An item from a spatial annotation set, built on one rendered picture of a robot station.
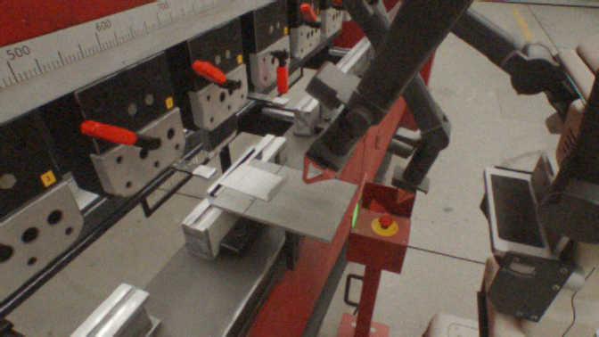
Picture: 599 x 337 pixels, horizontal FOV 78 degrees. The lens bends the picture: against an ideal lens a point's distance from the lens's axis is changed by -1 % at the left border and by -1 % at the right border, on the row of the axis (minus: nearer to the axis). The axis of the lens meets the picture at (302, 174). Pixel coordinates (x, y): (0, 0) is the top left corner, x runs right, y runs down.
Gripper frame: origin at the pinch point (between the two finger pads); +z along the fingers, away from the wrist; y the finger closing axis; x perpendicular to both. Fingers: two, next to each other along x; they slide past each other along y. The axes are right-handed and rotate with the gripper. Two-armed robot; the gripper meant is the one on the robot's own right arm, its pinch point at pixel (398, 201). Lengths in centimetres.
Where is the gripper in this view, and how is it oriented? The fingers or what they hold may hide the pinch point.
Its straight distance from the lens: 111.4
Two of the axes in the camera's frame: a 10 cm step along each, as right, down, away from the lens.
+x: -3.2, 5.6, -7.6
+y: -9.2, -3.9, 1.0
